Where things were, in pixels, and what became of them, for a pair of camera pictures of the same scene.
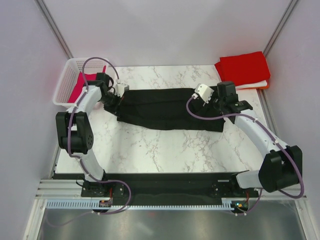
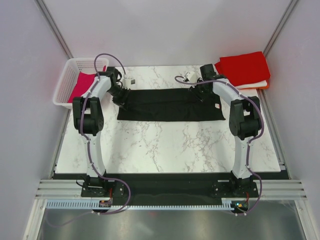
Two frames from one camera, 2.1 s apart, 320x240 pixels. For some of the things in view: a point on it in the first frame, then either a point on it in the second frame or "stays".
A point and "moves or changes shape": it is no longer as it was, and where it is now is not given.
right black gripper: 209,105 to 193,89
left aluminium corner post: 54,27 stays
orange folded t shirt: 266,87 stays
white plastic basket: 70,75 stays
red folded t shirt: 243,68 stays
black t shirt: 164,108 moves or changes shape
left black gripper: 114,108 to 123,100
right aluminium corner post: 280,25 stays
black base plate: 163,185 stays
